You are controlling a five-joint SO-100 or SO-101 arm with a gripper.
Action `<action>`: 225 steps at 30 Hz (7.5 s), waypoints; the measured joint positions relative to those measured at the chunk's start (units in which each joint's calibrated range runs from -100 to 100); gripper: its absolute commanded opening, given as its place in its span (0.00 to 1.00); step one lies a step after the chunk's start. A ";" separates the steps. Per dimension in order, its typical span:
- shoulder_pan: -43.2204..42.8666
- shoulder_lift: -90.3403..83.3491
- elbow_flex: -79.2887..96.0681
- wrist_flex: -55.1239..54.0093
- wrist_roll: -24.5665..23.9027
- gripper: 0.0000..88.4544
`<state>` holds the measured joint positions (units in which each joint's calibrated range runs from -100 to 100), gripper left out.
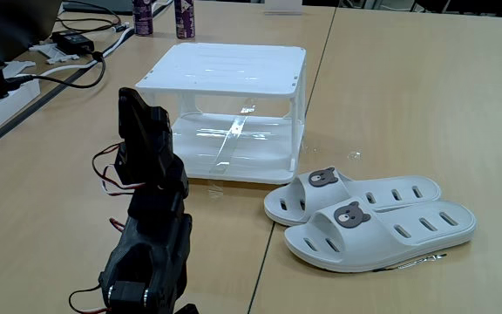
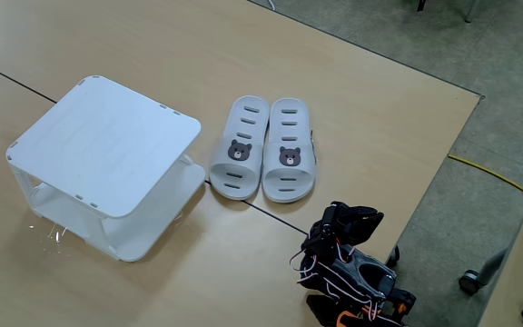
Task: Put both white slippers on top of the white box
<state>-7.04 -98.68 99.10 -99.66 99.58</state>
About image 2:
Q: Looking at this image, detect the yellow floor cable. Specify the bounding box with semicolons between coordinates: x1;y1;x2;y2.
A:
447;154;523;197

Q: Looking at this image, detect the black caster wheel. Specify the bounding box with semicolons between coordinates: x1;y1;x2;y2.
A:
384;244;401;269
459;270;485;296

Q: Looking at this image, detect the metal chair leg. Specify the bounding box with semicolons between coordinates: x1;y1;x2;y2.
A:
464;0;481;24

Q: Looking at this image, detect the grey chair leg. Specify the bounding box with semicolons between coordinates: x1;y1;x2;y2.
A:
478;247;510;287

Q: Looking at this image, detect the white plastic shelf box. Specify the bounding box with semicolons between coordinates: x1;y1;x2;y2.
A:
5;74;207;263

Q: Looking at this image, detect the white bear slipper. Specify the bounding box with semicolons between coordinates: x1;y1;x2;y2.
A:
208;94;271;202
261;97;318;204

